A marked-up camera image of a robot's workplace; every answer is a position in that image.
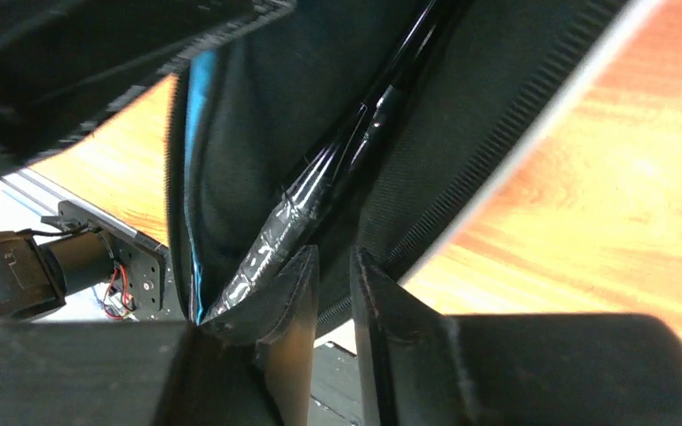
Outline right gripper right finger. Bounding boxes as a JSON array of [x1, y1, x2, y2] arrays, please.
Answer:
[[350, 248, 682, 425]]

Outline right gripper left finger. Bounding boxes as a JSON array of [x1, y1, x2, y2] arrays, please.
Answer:
[[0, 246, 319, 425]]

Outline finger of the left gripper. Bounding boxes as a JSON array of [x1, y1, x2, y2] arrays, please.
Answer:
[[0, 0, 296, 177]]

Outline black badminton racket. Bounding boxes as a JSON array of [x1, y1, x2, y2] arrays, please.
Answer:
[[282, 1, 473, 193], [201, 86, 405, 323]]

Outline blue racket cover bag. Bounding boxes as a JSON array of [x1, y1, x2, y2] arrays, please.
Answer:
[[166, 1, 656, 334]]

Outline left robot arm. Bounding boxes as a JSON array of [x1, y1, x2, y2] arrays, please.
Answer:
[[0, 1, 296, 320]]

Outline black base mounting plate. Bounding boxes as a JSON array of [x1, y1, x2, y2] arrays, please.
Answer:
[[41, 200, 362, 425]]

